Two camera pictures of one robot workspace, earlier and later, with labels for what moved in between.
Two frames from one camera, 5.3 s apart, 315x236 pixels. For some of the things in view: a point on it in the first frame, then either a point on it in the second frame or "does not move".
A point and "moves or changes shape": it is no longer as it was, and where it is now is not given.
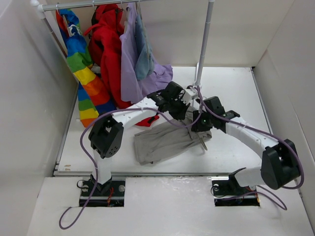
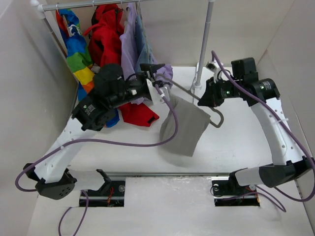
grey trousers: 167,139 moves or changes shape
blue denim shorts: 144,57 does not move
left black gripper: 181,115 -> 148,73
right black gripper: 199,128 -> 210,97
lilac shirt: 134,89 does not move
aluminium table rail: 139,173 does not move
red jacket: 105,51 does not move
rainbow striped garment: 93,97 does not move
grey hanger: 201,139 moves or changes shape
